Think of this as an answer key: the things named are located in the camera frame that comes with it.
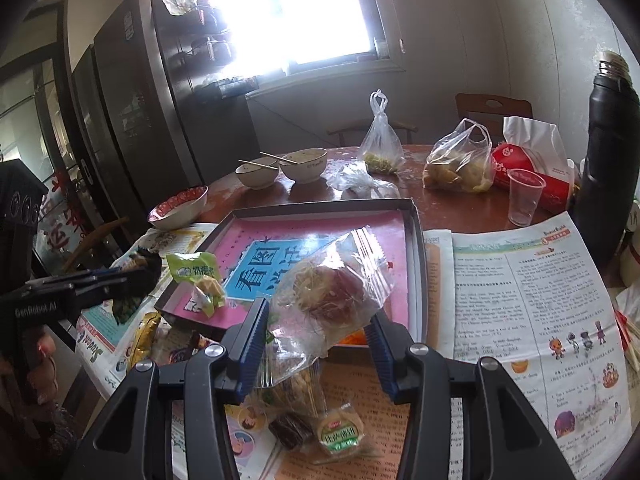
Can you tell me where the pink printed sheet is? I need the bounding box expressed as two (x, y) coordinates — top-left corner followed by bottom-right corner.
(172, 207), (423, 343)

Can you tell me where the clear zip bag with pastry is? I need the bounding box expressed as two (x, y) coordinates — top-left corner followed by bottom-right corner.
(267, 225), (396, 356)

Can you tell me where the bowl with red contents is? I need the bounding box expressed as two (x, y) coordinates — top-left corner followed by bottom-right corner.
(147, 185), (208, 231)

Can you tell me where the large dark refrigerator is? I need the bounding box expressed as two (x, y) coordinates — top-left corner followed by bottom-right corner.
(92, 0), (261, 221)

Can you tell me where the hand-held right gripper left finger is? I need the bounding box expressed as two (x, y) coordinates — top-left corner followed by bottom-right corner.
(65, 297), (273, 480)

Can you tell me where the green round biscuit packet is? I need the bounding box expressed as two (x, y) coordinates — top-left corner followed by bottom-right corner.
(310, 402), (363, 463)

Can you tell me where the narrow dark refrigerator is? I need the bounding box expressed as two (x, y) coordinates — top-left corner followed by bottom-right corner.
(70, 45), (131, 241)

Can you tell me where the window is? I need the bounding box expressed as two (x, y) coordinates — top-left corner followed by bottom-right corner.
(197, 0), (388, 76)

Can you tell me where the dark brown small candy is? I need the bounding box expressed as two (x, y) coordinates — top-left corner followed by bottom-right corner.
(268, 412), (316, 451)

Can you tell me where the white ceramic bowl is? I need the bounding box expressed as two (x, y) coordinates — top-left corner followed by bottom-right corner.
(278, 147), (328, 184)
(235, 159), (280, 191)

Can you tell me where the glass door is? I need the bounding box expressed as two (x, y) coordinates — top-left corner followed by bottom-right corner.
(0, 0), (76, 271)

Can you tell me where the dark green snack packet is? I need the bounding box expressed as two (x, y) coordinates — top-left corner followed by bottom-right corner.
(112, 247), (163, 326)

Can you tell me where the wooden chair with cutout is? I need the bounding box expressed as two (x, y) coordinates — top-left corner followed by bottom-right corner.
(455, 92), (533, 143)

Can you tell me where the red tissue pack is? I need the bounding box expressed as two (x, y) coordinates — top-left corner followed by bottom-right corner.
(492, 116), (576, 213)

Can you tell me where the yellow snack packet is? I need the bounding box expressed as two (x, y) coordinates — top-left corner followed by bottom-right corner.
(127, 311), (163, 368)

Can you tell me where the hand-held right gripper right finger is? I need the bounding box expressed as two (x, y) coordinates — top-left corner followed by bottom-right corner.
(364, 310), (576, 480)

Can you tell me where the wire rack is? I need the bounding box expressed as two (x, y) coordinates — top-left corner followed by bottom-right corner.
(192, 0), (236, 61)

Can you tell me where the grey metal tray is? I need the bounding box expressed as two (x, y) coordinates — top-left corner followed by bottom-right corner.
(154, 198), (430, 356)

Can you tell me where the tied clear bag with noodles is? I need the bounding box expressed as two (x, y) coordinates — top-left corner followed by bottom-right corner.
(360, 90), (406, 176)

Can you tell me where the clear plastic cup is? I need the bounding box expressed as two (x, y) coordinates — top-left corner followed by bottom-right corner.
(506, 168), (547, 227)

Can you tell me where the black thermos bottle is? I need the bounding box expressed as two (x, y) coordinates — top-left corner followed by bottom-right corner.
(570, 50), (640, 271)

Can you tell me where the newspaper with cartoon figures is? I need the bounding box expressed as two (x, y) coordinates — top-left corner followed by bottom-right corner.
(425, 212), (633, 480)

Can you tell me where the clear bag of fried food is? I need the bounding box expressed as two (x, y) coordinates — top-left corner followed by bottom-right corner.
(424, 119), (497, 194)

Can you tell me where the light green candy packet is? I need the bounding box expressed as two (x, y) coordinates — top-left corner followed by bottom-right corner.
(165, 251), (228, 317)

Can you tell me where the orange printed newspaper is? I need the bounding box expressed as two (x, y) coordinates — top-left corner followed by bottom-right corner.
(172, 350), (466, 480)

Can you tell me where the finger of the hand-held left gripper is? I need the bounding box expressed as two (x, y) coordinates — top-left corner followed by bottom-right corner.
(70, 280), (132, 310)
(27, 267), (128, 288)

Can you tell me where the person's left hand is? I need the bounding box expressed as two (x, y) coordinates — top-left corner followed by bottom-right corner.
(22, 332), (63, 426)

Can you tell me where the crumpled clear plastic bag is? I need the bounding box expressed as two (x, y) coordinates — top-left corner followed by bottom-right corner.
(322, 160), (401, 200)

